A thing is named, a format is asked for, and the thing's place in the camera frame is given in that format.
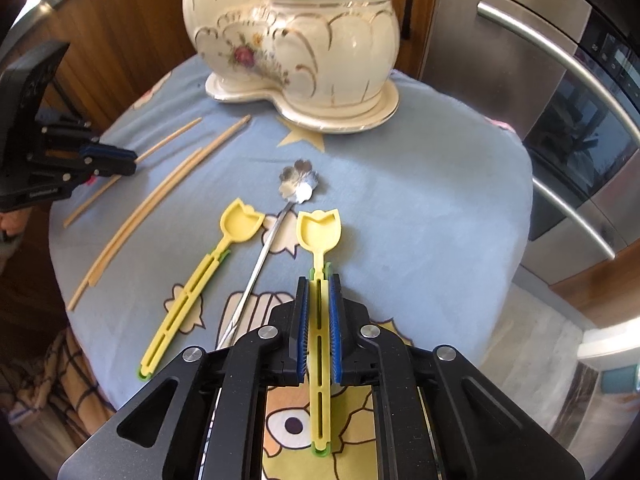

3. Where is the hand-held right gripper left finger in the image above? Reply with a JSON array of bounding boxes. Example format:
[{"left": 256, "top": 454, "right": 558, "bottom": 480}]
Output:
[{"left": 57, "top": 275, "right": 310, "bottom": 480}]

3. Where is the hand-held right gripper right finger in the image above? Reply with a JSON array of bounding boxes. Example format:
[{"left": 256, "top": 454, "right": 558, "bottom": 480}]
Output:
[{"left": 327, "top": 272, "right": 586, "bottom": 480}]

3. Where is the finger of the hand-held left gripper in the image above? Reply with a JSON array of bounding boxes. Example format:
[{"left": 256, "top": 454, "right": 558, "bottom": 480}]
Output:
[
  {"left": 84, "top": 159, "right": 138, "bottom": 179},
  {"left": 81, "top": 141, "right": 138, "bottom": 161}
]

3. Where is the yellow plastic spoon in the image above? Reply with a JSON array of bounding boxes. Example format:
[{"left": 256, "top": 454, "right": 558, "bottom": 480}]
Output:
[
  {"left": 137, "top": 199, "right": 266, "bottom": 380},
  {"left": 296, "top": 208, "right": 342, "bottom": 458}
]

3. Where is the silver flower-head spoon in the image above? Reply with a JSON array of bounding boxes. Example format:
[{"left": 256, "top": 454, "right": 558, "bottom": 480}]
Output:
[{"left": 216, "top": 159, "right": 321, "bottom": 351}]

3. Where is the cream floral ceramic utensil holder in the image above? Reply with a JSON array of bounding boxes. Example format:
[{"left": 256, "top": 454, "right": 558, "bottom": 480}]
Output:
[{"left": 176, "top": 0, "right": 401, "bottom": 111}]

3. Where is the person's left hand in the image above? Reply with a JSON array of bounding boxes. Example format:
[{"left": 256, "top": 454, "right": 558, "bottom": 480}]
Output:
[{"left": 0, "top": 209, "right": 30, "bottom": 245}]

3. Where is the wooden lower cabinet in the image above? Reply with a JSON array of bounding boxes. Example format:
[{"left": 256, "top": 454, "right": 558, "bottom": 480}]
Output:
[
  {"left": 45, "top": 0, "right": 443, "bottom": 128},
  {"left": 550, "top": 260, "right": 640, "bottom": 331}
]

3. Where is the blue cartoon printed cloth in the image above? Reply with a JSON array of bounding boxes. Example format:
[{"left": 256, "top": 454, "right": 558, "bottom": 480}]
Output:
[{"left": 47, "top": 52, "right": 533, "bottom": 480}]

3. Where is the cream ceramic saucer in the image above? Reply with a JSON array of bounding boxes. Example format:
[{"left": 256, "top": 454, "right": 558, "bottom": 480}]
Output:
[{"left": 205, "top": 72, "right": 401, "bottom": 134}]

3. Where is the plaid cloth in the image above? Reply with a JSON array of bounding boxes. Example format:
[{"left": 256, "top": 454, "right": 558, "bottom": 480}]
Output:
[{"left": 0, "top": 327, "right": 118, "bottom": 461}]

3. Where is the stainless steel built-in oven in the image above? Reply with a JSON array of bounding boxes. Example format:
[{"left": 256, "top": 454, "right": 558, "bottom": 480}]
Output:
[{"left": 417, "top": 0, "right": 640, "bottom": 291}]

